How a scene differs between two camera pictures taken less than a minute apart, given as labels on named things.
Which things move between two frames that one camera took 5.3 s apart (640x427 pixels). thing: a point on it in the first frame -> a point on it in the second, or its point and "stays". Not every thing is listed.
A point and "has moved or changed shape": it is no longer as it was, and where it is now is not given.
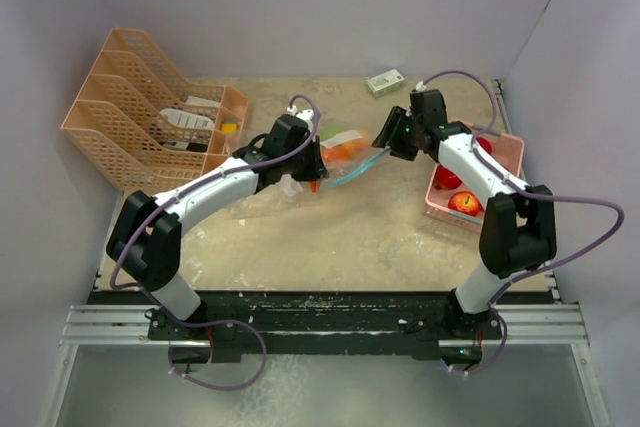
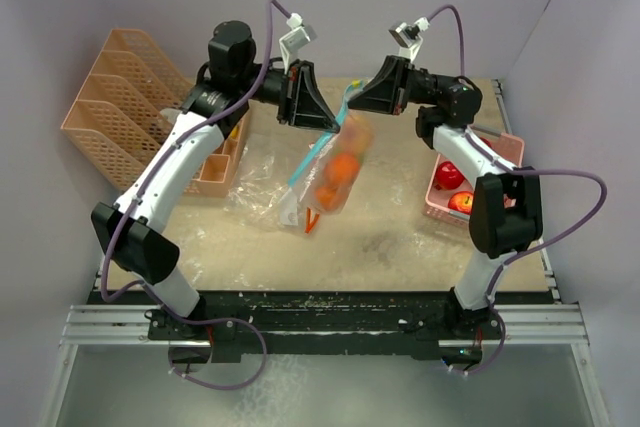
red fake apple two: [446, 179] stays
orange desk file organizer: [143, 126] stays
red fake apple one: [484, 144] stays
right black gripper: [398, 149] -> [389, 92]
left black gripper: [317, 170] -> [300, 100]
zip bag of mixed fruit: [346, 153] has moved or changed shape
